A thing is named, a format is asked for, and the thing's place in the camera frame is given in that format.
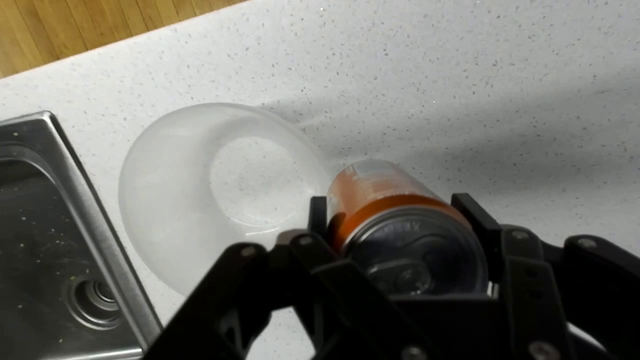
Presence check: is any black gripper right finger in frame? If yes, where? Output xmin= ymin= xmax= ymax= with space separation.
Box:
xmin=451 ymin=189 xmax=640 ymax=360

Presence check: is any translucent white plastic bowl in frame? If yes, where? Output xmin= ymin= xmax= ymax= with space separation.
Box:
xmin=118 ymin=99 xmax=334 ymax=297

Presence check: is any orange soda can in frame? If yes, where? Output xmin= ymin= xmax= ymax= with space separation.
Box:
xmin=324 ymin=157 xmax=492 ymax=299

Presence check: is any stainless steel double sink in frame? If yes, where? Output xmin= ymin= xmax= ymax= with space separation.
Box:
xmin=0 ymin=109 xmax=167 ymax=360

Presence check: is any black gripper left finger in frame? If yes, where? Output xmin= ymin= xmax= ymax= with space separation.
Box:
xmin=143 ymin=196 xmax=428 ymax=360

